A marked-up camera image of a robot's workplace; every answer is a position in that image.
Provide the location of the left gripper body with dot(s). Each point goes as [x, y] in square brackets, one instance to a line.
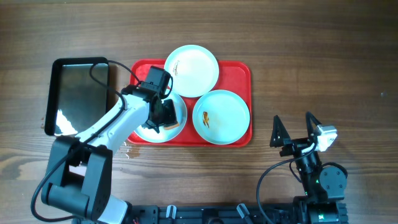
[169, 112]

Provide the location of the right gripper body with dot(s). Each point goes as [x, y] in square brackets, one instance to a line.
[296, 147]

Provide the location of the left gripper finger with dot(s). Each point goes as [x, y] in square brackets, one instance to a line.
[150, 124]
[169, 114]

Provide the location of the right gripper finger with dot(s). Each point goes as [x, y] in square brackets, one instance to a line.
[279, 136]
[310, 122]

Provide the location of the white plate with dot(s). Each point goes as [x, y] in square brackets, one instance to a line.
[221, 117]
[166, 134]
[194, 70]

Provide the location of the green orange sponge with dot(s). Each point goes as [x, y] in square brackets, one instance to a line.
[171, 126]

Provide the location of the white plate top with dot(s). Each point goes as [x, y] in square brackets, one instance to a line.
[194, 70]

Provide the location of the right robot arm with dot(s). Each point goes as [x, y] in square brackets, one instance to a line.
[324, 184]

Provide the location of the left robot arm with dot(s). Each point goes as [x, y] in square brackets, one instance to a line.
[79, 171]

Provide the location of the red plastic tray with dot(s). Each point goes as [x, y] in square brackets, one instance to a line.
[234, 76]

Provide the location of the black water tray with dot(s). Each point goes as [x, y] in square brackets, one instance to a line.
[76, 98]

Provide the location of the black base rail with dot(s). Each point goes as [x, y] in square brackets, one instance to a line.
[217, 214]

